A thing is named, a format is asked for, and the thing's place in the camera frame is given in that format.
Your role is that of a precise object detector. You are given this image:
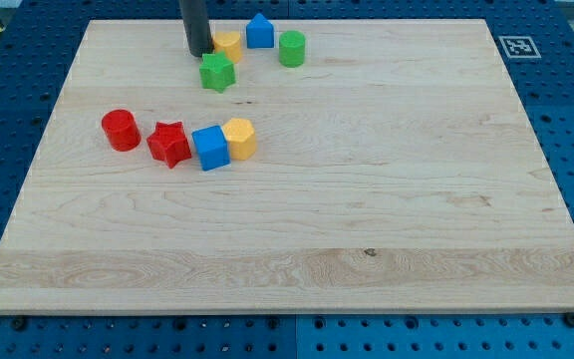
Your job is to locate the green star block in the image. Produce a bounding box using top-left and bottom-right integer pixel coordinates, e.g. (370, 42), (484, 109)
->
(199, 51), (236, 93)

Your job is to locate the red star block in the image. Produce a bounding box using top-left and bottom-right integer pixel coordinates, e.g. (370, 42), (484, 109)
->
(146, 122), (192, 169)

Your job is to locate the yellow hexagon block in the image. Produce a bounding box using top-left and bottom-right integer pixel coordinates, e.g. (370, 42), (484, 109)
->
(221, 118), (257, 161)

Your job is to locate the blue cube block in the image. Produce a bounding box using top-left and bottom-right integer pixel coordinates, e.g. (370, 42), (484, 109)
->
(191, 126), (230, 171)

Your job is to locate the light wooden board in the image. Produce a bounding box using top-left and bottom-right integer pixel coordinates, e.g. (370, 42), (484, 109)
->
(0, 19), (574, 316)

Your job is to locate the green cylinder block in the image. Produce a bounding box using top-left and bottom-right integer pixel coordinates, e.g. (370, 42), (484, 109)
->
(279, 30), (306, 68)

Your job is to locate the blue house-shaped block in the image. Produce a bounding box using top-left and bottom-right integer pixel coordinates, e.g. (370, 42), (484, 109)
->
(245, 13), (274, 49)

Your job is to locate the yellow half-round block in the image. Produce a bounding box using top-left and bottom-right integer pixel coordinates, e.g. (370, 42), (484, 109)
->
(212, 31), (243, 64)

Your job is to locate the red cylinder block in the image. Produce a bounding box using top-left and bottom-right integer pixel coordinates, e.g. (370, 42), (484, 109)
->
(101, 109), (142, 152)

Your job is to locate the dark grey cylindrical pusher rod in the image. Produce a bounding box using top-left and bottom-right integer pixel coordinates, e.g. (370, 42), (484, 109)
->
(178, 0), (213, 57)

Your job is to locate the white fiducial marker tag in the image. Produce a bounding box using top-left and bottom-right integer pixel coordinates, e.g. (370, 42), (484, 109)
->
(498, 36), (541, 59)

